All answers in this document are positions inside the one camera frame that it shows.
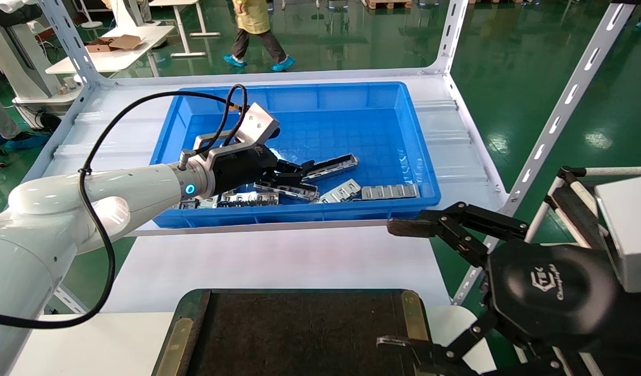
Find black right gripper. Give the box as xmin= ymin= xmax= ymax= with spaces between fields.
xmin=375 ymin=202 xmax=641 ymax=376

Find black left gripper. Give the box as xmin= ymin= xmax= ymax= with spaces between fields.
xmin=211 ymin=144 xmax=316 ymax=198

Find grey metal frame part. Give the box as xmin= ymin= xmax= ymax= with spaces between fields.
xmin=301 ymin=154 xmax=360 ymax=181

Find black container olive rim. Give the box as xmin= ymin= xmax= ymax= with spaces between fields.
xmin=152 ymin=289 xmax=433 ymax=376

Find silver slotted metal strip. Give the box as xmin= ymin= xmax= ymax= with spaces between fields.
xmin=219 ymin=191 xmax=280 ymax=208

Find blue plastic bin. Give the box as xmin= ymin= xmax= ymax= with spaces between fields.
xmin=151 ymin=81 xmax=441 ymax=229

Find flat grey ribbed metal plate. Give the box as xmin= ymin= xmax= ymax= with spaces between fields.
xmin=360 ymin=183 xmax=421 ymax=201

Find white tube cart black pad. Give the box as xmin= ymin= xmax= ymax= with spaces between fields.
xmin=524 ymin=166 xmax=641 ymax=250

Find white table with T-legs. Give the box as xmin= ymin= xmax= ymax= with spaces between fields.
xmin=151 ymin=0 xmax=221 ymax=57

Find person in yellow coat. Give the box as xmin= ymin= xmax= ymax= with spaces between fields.
xmin=224 ymin=0 xmax=296 ymax=72

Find white work table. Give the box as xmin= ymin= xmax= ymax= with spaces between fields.
xmin=45 ymin=25 xmax=175 ymax=75

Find brown cardboard box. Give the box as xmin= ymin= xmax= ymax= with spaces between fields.
xmin=86 ymin=34 xmax=146 ymax=53

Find white metal shelf rack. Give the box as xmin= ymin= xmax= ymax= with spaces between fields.
xmin=18 ymin=0 xmax=639 ymax=306

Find white humanoid robot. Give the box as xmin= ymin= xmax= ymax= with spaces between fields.
xmin=0 ymin=0 xmax=84 ymax=128

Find dark open metal frame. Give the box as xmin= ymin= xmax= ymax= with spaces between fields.
xmin=253 ymin=182 xmax=320 ymax=203

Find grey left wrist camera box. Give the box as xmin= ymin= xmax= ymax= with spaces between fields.
xmin=193 ymin=102 xmax=280 ymax=157

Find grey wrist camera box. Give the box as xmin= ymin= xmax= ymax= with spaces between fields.
xmin=595 ymin=176 xmax=641 ymax=293
xmin=193 ymin=102 xmax=280 ymax=157

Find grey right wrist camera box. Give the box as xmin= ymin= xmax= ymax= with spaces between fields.
xmin=595 ymin=176 xmax=641 ymax=293

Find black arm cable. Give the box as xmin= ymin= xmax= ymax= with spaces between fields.
xmin=0 ymin=84 xmax=248 ymax=330

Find coiled black floor cable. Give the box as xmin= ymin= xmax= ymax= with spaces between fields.
xmin=36 ymin=111 xmax=61 ymax=132

